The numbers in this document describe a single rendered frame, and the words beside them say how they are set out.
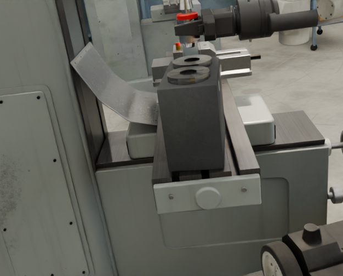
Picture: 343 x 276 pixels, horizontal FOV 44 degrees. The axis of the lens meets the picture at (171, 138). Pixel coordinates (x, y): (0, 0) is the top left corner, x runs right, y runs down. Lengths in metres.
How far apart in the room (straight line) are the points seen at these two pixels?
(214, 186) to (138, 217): 0.70
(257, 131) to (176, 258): 0.58
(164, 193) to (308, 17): 0.46
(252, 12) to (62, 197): 0.88
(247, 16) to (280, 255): 0.65
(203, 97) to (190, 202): 0.23
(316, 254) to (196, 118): 0.56
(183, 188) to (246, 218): 0.71
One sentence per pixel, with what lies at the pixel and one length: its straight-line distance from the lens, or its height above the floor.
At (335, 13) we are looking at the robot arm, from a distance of 1.02.
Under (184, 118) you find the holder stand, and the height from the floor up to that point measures 1.08.
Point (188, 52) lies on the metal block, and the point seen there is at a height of 1.05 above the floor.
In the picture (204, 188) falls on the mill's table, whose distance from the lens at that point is 0.89.
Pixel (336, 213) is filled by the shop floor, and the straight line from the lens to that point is 2.45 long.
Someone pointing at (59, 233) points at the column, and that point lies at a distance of 1.56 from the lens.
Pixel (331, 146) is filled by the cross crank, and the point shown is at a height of 0.66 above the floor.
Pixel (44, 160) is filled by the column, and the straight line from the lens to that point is 1.43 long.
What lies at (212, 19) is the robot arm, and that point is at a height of 1.25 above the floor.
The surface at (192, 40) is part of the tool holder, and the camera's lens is 0.95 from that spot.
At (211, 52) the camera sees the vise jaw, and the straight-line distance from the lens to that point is 1.49.
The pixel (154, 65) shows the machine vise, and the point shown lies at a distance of 1.52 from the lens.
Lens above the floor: 1.39
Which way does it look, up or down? 24 degrees down
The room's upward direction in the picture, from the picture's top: 8 degrees counter-clockwise
